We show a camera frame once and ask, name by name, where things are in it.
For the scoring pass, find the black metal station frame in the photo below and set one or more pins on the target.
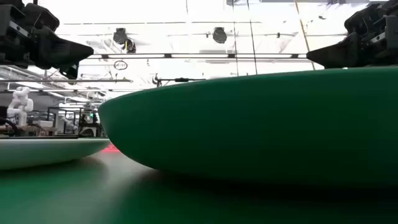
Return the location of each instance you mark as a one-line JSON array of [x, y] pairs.
[[182, 80]]

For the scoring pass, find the long ceiling light strip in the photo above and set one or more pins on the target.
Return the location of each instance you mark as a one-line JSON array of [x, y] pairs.
[[199, 56]]

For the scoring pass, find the black workstation frame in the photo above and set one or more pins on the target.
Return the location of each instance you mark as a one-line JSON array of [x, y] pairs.
[[81, 124]]

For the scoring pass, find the white plastic plate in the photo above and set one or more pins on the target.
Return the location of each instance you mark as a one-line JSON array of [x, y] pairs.
[[46, 152]]

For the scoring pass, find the pink transparent plastic plate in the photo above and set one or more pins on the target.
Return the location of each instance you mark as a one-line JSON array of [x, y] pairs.
[[110, 148]]

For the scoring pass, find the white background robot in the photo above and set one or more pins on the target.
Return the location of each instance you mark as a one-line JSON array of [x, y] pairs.
[[21, 102]]

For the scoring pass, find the grey ceiling rail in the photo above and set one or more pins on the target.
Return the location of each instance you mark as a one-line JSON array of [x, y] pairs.
[[65, 80]]

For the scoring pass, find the green plastic plate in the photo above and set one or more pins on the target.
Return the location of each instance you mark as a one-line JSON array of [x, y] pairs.
[[248, 124]]

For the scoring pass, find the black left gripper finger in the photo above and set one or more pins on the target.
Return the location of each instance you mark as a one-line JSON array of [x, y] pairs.
[[71, 71], [62, 51]]

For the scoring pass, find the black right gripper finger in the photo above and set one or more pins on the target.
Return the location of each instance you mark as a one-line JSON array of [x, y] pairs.
[[339, 54]]

